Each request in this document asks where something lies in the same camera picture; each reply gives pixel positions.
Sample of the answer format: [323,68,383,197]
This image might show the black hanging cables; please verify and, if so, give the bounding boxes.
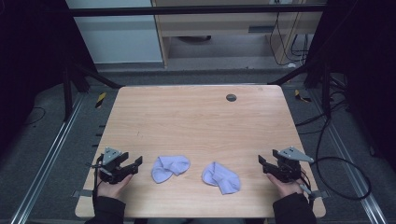
[268,12,310,67]

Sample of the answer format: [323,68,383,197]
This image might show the yellow black hazard tape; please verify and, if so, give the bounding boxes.
[94,91,107,109]
[294,89,312,104]

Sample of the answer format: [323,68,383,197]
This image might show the black looped floor cable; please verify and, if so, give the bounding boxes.
[293,99,373,202]

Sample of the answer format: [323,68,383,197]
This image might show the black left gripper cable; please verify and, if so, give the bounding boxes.
[92,153,105,216]

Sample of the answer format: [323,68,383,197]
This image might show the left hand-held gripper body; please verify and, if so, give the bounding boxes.
[92,147,133,185]

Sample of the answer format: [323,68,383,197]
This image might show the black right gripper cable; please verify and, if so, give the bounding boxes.
[298,169,316,208]

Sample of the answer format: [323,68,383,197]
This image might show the metal floor rail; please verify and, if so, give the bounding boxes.
[309,90,389,224]
[8,94,86,224]

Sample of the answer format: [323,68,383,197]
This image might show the grey table edge bracket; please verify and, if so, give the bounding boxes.
[309,189,330,200]
[72,189,94,199]

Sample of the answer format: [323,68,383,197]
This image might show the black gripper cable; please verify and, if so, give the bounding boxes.
[298,169,316,208]
[92,153,105,216]

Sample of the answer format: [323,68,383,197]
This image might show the black curtain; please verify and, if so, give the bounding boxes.
[0,0,97,157]
[303,0,396,172]

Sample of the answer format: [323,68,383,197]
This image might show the person's left hand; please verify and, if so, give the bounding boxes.
[96,173,134,202]

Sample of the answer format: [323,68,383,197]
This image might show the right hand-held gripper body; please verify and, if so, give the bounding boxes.
[268,146,316,184]

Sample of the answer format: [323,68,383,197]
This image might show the white cabinet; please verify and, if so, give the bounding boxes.
[64,0,164,64]

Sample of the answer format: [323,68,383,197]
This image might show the light wooden desk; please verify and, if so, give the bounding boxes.
[150,0,323,69]

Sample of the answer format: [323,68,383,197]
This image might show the person's right hand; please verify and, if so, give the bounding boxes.
[265,173,307,200]

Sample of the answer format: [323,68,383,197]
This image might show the black horizontal frame bar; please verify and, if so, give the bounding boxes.
[68,4,327,18]

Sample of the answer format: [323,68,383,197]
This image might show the light purple sock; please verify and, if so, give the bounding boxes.
[201,161,242,196]
[150,155,191,185]

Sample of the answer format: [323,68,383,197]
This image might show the black metal stand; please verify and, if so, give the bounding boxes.
[62,60,124,122]
[269,60,332,119]

